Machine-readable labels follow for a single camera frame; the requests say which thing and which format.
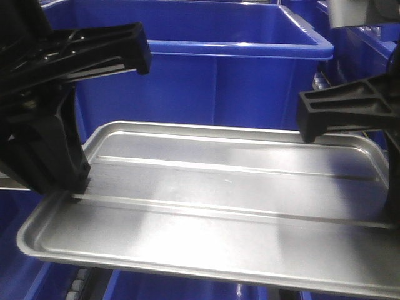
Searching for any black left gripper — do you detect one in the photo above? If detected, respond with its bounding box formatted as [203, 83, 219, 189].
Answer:
[1, 22, 151, 103]

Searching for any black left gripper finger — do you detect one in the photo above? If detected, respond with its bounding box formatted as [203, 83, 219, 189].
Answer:
[384, 131, 399, 223]

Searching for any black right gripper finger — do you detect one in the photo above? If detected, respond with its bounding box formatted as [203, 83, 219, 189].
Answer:
[1, 84, 91, 194]

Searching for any blue bin below rack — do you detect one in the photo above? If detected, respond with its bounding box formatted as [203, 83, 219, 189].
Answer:
[1, 190, 78, 299]

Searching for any large blue target bin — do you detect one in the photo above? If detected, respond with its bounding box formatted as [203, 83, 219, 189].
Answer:
[42, 1, 334, 138]

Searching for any silver metal tray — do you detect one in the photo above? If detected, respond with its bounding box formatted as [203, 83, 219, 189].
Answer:
[27, 121, 399, 299]

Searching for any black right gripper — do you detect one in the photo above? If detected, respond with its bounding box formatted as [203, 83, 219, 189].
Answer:
[296, 52, 399, 143]

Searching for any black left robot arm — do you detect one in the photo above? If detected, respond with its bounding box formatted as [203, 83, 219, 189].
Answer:
[1, 1, 399, 221]

